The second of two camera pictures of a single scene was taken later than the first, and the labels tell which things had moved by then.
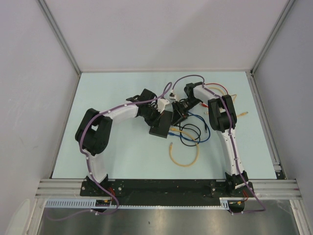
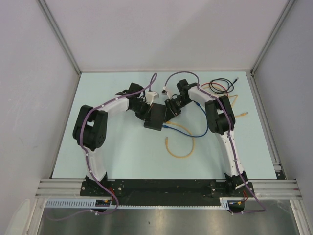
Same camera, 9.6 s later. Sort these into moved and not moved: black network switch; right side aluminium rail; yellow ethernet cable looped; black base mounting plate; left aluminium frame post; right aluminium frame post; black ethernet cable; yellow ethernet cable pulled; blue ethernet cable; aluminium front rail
Moved: black network switch; yellow ethernet cable looped; blue ethernet cable; black ethernet cable
Not moved: aluminium front rail; right side aluminium rail; yellow ethernet cable pulled; black base mounting plate; right aluminium frame post; left aluminium frame post
